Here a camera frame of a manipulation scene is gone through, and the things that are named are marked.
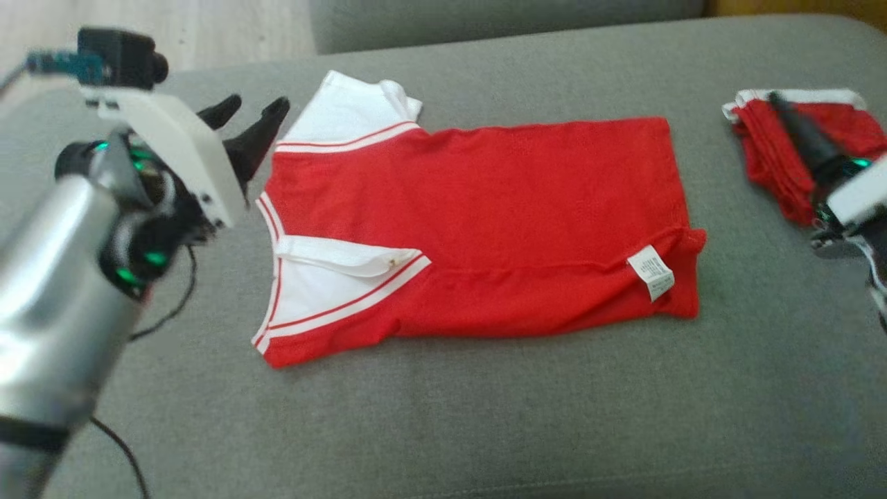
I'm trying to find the red shorts with white trim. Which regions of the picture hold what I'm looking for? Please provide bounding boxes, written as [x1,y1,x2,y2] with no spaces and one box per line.
[722,88,887,228]

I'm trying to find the teal camera cable connector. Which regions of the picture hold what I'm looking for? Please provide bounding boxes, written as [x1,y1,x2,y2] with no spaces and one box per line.
[26,49,105,79]

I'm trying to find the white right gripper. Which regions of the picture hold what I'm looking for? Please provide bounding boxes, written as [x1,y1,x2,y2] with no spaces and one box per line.
[767,91,887,249]

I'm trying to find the mustard yellow furniture panel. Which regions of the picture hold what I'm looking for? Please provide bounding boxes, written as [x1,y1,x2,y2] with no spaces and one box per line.
[705,0,887,33]

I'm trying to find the red and white jersey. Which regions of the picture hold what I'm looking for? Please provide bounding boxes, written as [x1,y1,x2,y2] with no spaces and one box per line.
[251,69,708,369]

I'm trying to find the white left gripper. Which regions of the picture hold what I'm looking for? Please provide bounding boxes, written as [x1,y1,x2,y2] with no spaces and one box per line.
[54,87,291,293]

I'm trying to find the grey sofa back cushion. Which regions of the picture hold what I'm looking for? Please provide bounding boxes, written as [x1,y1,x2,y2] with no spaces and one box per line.
[308,0,708,55]

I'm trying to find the grey sofa seat cushion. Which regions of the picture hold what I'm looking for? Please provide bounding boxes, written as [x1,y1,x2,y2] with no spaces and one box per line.
[0,14,887,499]

